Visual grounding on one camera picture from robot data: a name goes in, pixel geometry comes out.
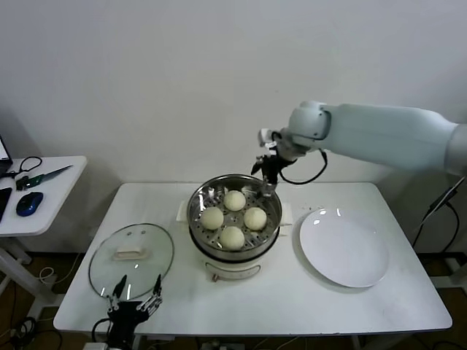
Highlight laptop computer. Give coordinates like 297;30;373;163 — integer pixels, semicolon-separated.
0;133;14;176

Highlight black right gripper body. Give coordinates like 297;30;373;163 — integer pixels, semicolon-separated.
263;143;297;184

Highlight black looped cord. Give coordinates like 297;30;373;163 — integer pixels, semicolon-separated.
0;156;44;180

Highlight black tablet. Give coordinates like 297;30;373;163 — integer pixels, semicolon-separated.
0;187;13;224

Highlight steel steamer basket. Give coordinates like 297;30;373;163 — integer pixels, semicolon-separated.
188;174;284;262

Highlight blue computer mouse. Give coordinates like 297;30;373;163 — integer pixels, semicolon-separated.
15;190;45;217

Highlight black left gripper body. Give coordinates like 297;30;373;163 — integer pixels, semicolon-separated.
107;300;150;348

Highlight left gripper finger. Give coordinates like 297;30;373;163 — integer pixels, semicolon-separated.
105;274;128;311
137;273;163;315

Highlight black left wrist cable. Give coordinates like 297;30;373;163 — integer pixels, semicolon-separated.
90;317;111;342

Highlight white cable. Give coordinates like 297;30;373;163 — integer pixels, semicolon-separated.
447;176;467;194

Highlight glass lid with white handle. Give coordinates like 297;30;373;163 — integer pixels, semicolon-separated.
88;222;176;301

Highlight white electric cooker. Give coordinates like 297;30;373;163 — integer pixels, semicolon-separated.
176;199;295;284

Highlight white steamed baozi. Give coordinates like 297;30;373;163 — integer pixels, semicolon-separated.
219;225;246;252
223;189;247;212
201;206;225;231
242;206;268;232

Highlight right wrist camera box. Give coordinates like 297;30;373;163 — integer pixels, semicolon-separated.
257;128;276;149

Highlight white round plate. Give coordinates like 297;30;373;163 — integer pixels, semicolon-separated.
298;207;390;289

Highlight black power adapter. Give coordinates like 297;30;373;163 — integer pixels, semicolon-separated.
429;188;458;213

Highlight black floor cables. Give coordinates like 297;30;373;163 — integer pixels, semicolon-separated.
0;315;56;344

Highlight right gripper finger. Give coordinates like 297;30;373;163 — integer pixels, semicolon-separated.
256;171;279;200
250;154;269;175

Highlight white side table with laptop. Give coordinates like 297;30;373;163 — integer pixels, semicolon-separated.
0;155;89;304

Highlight black adapter cable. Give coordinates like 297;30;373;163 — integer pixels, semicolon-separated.
412;203;461;253

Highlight white floor cord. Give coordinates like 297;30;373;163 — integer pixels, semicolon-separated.
39;251;83;285

